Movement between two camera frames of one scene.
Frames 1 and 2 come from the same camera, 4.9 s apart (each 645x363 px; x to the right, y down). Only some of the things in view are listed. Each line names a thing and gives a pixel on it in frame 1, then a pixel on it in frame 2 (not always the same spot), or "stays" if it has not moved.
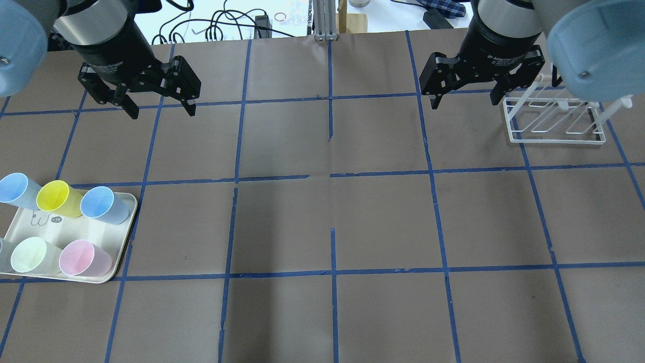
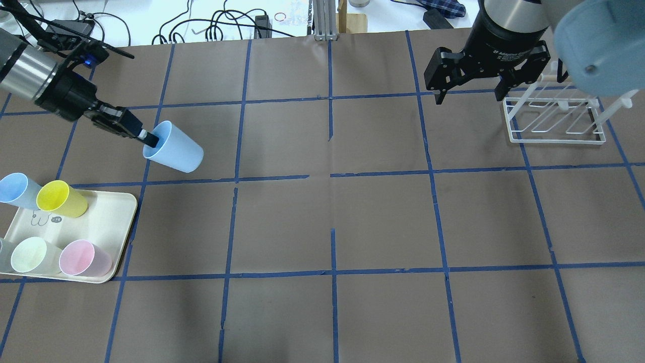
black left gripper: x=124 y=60 -> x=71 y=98
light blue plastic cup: x=101 y=202 -> x=174 y=148
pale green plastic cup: x=35 y=255 stays
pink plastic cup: x=79 y=257 stays
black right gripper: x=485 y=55 stays
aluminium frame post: x=324 y=17 stays
